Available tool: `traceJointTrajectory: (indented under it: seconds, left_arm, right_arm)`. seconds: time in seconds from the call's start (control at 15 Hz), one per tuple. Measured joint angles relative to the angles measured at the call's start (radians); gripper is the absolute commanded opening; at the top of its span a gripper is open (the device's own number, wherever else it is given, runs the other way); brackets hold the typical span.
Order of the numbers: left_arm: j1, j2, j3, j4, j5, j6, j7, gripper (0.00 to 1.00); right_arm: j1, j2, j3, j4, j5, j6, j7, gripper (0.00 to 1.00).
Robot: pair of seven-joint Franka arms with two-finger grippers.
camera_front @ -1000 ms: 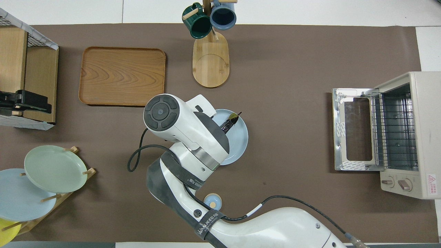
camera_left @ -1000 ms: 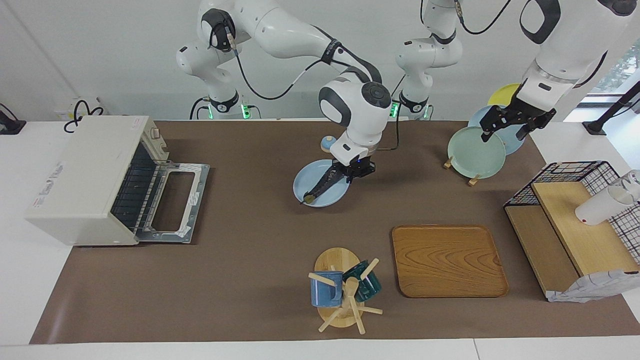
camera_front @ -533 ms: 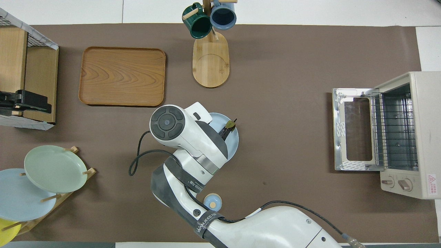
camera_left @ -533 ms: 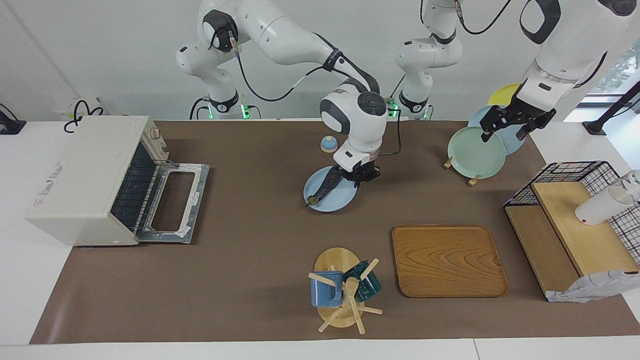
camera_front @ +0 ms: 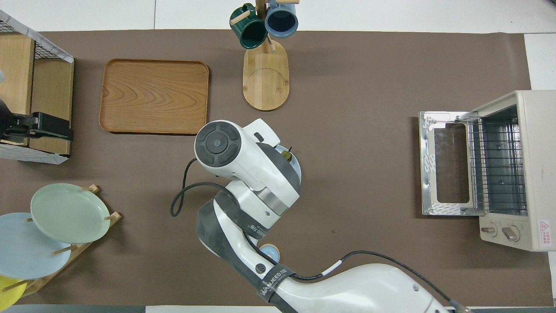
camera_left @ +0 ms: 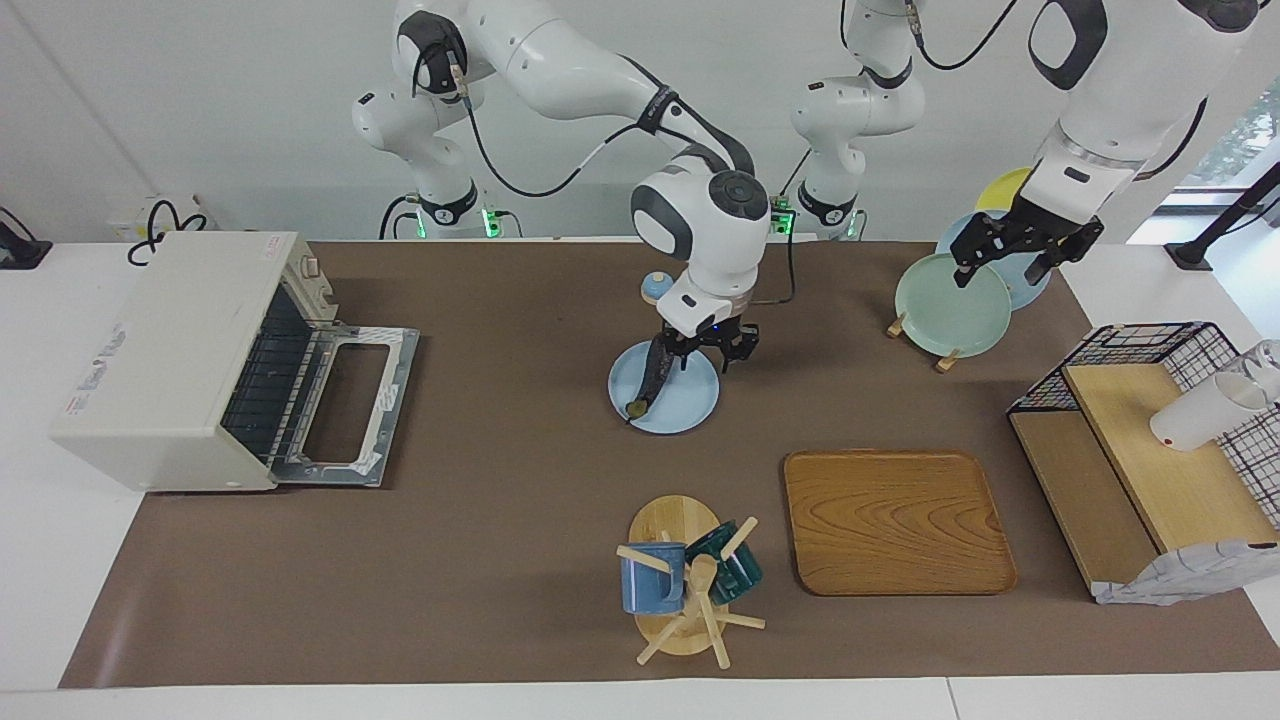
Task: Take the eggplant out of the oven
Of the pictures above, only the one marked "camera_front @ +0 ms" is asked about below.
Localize wire and wood shelf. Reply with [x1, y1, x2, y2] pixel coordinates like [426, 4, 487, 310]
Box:
[0, 10, 75, 165]

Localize wooden mug tree stand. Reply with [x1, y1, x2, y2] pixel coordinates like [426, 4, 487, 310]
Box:
[229, 0, 300, 112]

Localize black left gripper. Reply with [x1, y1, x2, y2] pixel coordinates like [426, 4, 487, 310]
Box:
[0, 112, 74, 147]

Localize light blue racked plate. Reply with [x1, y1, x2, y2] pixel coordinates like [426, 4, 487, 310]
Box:
[0, 212, 72, 280]

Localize blue mug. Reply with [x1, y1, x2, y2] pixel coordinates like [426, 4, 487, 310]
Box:
[264, 0, 299, 38]

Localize beige toaster oven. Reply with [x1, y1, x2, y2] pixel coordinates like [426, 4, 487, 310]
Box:
[419, 90, 556, 253]

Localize brown table mat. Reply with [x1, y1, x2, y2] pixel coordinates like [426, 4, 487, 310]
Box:
[0, 29, 554, 307]

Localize pale green plate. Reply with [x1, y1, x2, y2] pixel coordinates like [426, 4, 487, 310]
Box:
[30, 183, 111, 244]

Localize yellow plate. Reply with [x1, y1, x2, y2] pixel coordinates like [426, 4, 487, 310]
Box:
[0, 275, 27, 313]

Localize wooden plate rack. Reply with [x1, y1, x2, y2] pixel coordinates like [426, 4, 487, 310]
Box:
[0, 184, 122, 298]

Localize wooden serving tray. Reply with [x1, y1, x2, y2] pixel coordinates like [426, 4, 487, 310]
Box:
[99, 59, 210, 135]

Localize dark green mug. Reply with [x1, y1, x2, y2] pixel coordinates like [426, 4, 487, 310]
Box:
[229, 3, 268, 50]

